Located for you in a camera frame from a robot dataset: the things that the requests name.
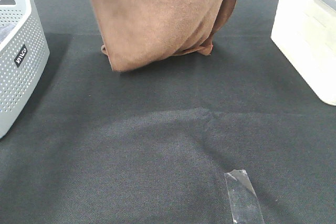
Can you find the black table mat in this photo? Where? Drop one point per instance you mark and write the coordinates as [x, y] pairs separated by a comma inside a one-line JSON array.
[[153, 145]]

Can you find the grey towel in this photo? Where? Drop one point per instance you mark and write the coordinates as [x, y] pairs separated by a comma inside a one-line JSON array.
[[5, 30]]

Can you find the white storage bin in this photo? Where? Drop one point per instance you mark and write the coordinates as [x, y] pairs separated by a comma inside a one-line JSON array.
[[304, 31]]

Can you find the clear tape strip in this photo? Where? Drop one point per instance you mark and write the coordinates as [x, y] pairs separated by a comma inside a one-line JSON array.
[[244, 203]]

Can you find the brown microfibre towel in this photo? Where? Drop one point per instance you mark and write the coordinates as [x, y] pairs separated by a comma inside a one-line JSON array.
[[136, 33]]

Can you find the grey perforated laundry basket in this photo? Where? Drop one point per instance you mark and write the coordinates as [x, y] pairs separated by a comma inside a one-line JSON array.
[[24, 54]]

